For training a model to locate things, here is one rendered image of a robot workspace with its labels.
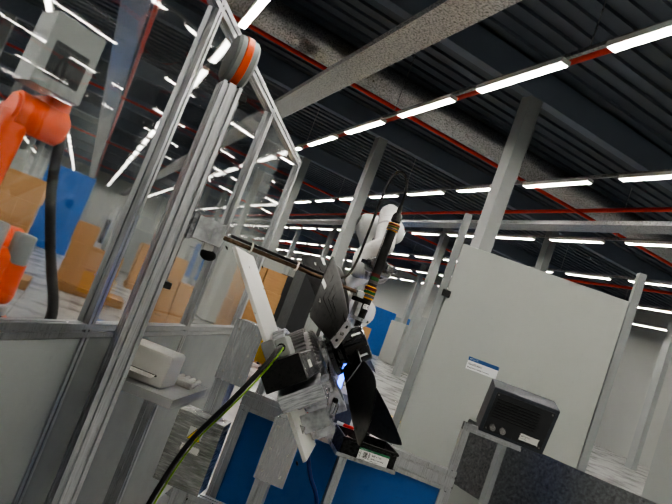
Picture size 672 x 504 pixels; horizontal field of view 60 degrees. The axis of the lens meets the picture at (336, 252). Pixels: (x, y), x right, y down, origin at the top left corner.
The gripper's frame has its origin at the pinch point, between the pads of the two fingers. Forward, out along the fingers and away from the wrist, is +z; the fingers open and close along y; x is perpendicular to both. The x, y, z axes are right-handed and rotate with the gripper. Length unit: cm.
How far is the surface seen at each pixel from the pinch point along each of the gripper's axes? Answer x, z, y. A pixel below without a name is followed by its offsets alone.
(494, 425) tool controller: -40, -31, -62
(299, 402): -49, 38, 6
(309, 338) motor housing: -32.1, 15.7, 12.3
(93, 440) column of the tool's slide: -79, 42, 56
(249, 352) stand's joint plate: -43, 18, 29
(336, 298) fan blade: -17.4, 27.9, 7.5
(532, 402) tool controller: -27, -29, -72
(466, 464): -78, -171, -85
